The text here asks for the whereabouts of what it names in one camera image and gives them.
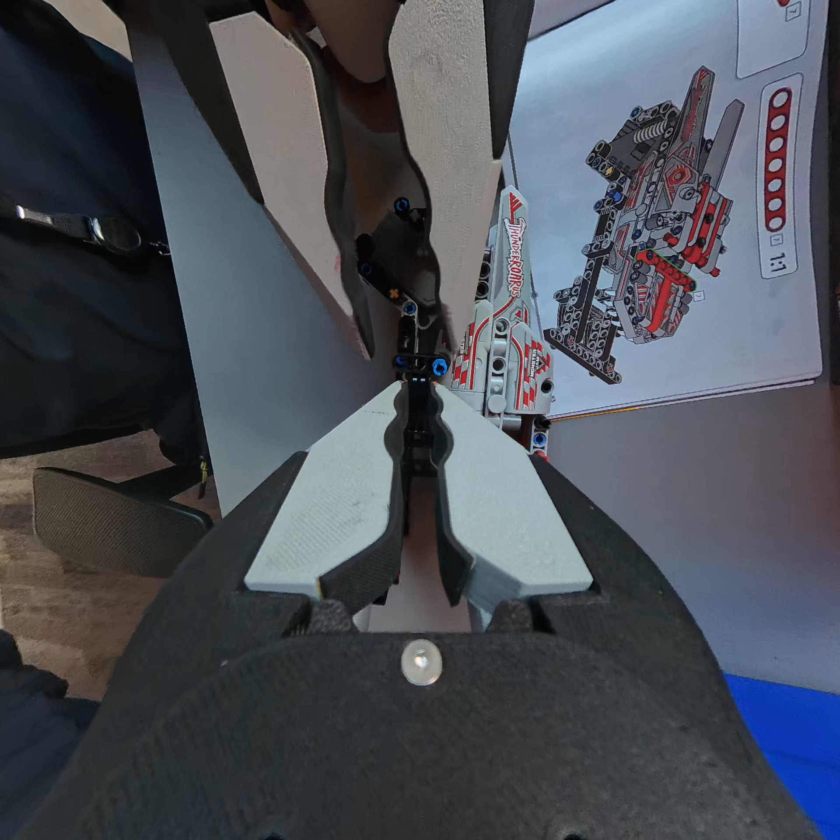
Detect black lanyard with metal clip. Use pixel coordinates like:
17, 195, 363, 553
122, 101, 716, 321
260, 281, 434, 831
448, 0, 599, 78
0, 190, 172, 258

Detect black lego beam blue pins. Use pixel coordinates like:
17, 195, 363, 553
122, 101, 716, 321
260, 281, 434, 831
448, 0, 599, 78
392, 354, 454, 483

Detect blue plastic bin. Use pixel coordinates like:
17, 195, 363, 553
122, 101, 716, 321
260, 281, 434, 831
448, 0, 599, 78
722, 672, 840, 840

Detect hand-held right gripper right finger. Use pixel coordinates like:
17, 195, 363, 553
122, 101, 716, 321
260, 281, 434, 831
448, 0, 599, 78
433, 382, 597, 631

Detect lego instruction booklet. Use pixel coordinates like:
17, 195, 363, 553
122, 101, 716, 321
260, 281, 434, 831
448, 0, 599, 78
504, 0, 829, 421

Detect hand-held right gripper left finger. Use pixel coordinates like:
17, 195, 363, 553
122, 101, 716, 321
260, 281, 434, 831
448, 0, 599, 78
243, 381, 404, 614

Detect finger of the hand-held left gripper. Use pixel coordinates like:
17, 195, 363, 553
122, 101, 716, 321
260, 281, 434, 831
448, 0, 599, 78
209, 10, 378, 362
387, 0, 506, 350

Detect grey red lego truck model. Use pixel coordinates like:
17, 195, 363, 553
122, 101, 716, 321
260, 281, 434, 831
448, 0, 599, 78
356, 187, 557, 462

